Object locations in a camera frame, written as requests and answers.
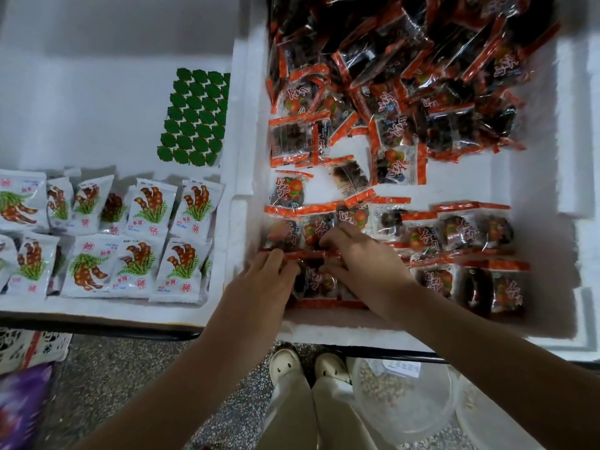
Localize person's left hand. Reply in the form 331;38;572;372
201;248;303;368

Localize person's right hand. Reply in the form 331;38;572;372
321;222;442;323

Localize pile of white printed packets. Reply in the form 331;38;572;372
0;168;227;304

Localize white foam box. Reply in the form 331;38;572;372
0;0;270;330
229;0;600;364

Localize pile of dark red packets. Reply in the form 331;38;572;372
261;0;564;319

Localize person's left forearm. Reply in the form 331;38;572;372
75;340;275;450

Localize person's right forearm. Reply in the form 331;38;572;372
401;286;600;450

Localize person's left white shoe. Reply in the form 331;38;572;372
269;347;303;383

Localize person's white shoe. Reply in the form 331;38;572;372
314;352;353;383
269;347;303;383

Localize person's right white shoe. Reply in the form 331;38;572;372
314;352;353;383

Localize person's beige trousers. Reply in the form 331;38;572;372
255;370;382;450

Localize clear round plastic tub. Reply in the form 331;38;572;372
347;356;461;444

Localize green leaf-pattern sheet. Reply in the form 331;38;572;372
156;67;232;168

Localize white red printed carton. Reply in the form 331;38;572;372
0;327;74;376

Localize purple packet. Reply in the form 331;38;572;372
0;362;56;450

